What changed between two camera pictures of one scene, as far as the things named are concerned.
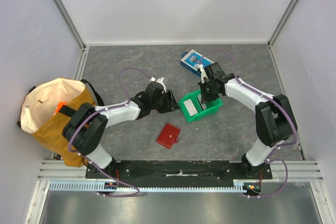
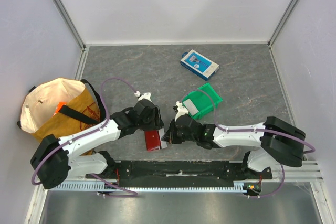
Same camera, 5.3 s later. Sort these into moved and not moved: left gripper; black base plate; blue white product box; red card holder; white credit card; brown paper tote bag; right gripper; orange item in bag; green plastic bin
Moved: right gripper; red card holder; left gripper
Not moved: blue white product box; black base plate; brown paper tote bag; green plastic bin; orange item in bag; white credit card
